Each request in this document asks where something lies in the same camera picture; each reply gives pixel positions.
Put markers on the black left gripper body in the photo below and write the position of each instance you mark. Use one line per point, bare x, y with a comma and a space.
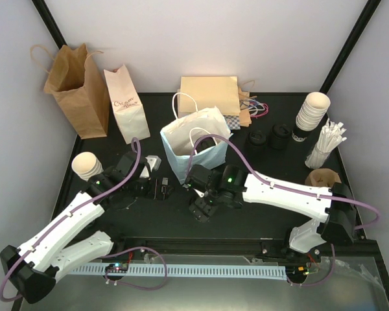
153, 192

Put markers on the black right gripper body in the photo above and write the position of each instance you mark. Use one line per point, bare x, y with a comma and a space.
208, 208

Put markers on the single black cup lid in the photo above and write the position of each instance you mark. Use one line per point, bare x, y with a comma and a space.
208, 142

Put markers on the light blue paper bag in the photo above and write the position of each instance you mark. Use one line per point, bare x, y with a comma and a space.
181, 136

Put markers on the paper cup near left arm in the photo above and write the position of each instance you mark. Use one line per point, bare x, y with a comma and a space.
86, 165

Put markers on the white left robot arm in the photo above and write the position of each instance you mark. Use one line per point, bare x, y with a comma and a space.
37, 265

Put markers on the pink cream paper bag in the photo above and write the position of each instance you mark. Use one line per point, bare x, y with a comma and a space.
127, 107

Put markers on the small lit circuit board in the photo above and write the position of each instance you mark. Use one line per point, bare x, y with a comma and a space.
117, 268

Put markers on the flat tan paper bag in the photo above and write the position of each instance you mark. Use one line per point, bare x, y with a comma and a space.
199, 92

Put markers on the right stack black lids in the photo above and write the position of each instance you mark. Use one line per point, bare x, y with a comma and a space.
279, 137

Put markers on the brown kraft paper bag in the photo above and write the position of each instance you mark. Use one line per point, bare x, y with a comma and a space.
76, 83

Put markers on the bundle of white straws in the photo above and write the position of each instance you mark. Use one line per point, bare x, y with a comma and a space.
330, 137

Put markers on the stack of white paper cups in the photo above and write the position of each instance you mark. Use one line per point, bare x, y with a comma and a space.
311, 113

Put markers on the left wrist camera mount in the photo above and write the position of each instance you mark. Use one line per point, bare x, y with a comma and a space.
150, 163

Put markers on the light blue slotted cable duct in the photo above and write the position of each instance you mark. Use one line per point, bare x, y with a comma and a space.
187, 270

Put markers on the flat bags with coloured handles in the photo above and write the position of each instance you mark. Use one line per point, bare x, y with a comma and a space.
250, 107

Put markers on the black left frame post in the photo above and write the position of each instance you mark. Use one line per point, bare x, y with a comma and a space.
49, 21

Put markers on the black frame post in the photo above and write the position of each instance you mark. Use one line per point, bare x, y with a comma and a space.
49, 21
356, 32

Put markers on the black right frame post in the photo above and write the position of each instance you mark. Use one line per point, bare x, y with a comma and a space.
356, 32

